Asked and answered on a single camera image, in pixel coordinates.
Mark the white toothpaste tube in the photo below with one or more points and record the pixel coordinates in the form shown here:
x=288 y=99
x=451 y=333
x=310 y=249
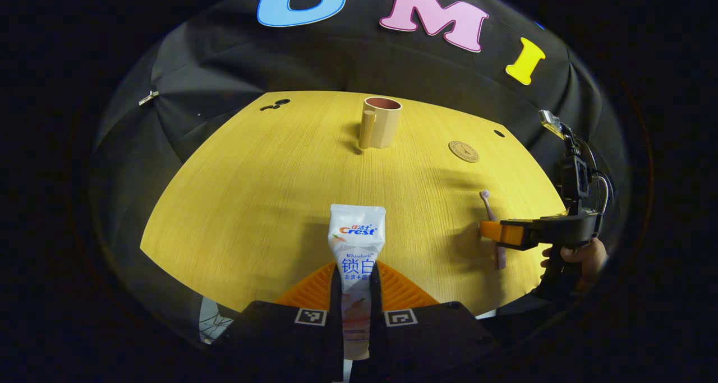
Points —
x=357 y=248

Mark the metal clip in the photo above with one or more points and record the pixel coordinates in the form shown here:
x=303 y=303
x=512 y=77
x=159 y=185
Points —
x=148 y=97

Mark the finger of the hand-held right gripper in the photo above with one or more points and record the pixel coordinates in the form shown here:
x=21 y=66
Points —
x=505 y=234

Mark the beige cup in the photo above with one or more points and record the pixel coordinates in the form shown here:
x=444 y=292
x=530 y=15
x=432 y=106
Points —
x=384 y=125

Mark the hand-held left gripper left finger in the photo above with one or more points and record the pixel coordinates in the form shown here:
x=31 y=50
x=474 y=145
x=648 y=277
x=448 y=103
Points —
x=297 y=338

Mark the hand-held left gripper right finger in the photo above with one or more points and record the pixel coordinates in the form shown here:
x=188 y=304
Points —
x=420 y=338

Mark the round brown coaster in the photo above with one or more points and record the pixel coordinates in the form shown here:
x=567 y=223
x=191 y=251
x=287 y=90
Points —
x=464 y=151

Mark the black backdrop cloth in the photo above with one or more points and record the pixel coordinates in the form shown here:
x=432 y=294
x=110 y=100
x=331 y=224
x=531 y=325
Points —
x=348 y=63

